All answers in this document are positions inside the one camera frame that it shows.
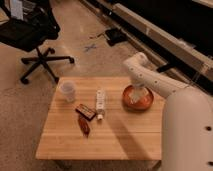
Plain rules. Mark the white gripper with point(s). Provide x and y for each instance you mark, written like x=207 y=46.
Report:
x=139 y=90

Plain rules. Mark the white sponge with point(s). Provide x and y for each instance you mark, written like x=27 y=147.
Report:
x=135 y=96

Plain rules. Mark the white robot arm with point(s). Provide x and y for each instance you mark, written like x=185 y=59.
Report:
x=187 y=118

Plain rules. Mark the orange bowl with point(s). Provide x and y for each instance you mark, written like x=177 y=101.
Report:
x=143 y=104

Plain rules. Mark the white tube bottle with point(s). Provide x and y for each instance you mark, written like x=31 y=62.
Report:
x=100 y=104

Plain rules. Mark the wooden table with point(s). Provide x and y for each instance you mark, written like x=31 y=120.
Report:
x=121 y=135

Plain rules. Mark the dark chocolate bar box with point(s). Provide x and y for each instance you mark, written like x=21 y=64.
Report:
x=86 y=112

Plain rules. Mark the black bag on floor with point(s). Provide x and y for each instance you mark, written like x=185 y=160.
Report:
x=115 y=36

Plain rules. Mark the red snack packet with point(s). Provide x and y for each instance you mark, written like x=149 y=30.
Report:
x=84 y=126

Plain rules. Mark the clear plastic cup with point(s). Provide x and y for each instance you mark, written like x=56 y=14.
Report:
x=67 y=88

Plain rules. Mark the black office chair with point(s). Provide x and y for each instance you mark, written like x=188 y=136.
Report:
x=29 y=34

